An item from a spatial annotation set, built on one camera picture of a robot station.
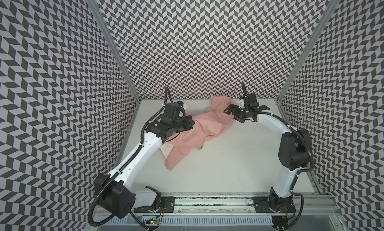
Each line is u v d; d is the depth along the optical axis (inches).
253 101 29.0
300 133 19.7
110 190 14.8
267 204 28.7
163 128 20.9
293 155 19.8
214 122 31.8
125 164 16.4
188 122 26.2
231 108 33.2
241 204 29.7
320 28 29.9
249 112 27.7
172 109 22.0
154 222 26.3
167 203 28.6
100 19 30.4
